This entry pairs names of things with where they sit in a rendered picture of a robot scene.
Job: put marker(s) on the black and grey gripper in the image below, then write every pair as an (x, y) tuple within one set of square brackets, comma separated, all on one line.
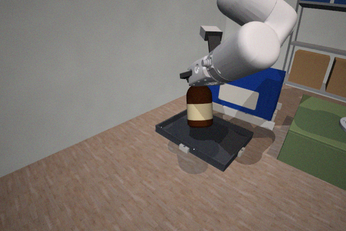
[(198, 75)]

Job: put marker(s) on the blue plastic crate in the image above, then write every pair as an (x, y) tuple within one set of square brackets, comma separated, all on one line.
[(255, 94)]

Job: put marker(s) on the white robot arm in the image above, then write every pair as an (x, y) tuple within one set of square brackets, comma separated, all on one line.
[(256, 45)]

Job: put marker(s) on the brown glass bottle with cream label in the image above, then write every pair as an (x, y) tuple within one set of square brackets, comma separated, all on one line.
[(199, 107)]

